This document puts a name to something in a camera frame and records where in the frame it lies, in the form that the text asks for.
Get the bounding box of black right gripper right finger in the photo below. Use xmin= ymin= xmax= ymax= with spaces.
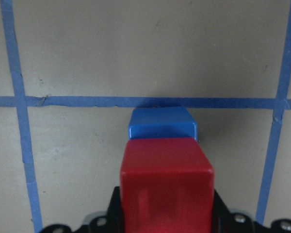
xmin=212 ymin=191 xmax=291 ymax=233

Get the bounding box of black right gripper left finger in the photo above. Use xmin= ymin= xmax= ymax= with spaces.
xmin=40 ymin=186 xmax=124 ymax=233

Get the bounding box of red wooden block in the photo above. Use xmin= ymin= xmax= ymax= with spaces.
xmin=120 ymin=138 xmax=214 ymax=233

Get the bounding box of blue wooden block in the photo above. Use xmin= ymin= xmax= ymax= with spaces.
xmin=128 ymin=107 xmax=198 ymax=140

